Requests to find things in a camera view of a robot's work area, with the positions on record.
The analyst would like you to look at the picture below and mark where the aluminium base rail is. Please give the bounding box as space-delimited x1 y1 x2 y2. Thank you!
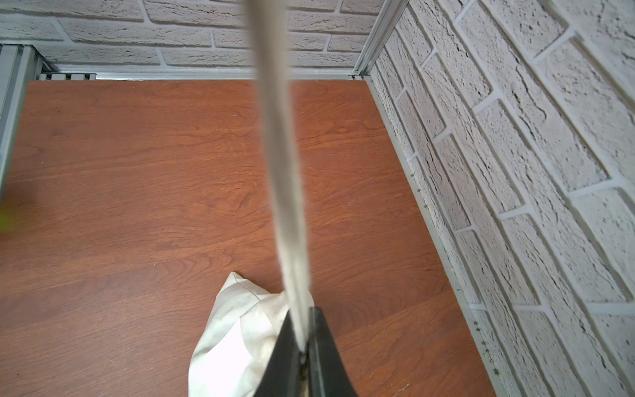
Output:
1 44 97 194

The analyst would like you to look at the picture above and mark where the cream cloth drawstring soil bag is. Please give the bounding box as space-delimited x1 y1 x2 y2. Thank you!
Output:
189 1 314 396

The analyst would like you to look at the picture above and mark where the right aluminium corner post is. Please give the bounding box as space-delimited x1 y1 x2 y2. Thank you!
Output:
351 0 409 79

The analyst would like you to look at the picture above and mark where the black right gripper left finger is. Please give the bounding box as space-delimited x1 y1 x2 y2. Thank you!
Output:
254 314 302 397

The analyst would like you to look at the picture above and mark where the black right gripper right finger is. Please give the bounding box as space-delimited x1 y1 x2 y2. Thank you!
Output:
304 307 358 397

